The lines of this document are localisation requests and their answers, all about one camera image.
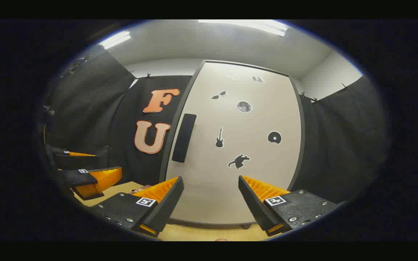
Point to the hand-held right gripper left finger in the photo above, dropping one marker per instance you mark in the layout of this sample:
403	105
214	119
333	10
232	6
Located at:
169	203

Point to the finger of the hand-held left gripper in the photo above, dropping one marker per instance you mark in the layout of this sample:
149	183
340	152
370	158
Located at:
74	177
78	161

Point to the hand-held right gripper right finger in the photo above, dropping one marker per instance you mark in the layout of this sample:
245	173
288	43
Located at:
252	203

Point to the white cabinet door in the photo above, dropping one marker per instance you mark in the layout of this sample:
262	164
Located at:
209	188

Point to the brown round coaster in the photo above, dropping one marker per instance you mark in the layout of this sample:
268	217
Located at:
221	240

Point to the grey cabinet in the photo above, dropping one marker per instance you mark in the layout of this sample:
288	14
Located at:
212	224

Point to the black backdrop cloth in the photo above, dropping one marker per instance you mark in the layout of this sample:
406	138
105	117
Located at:
96	108

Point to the long ceiling light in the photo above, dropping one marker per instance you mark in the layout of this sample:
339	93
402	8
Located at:
114	40

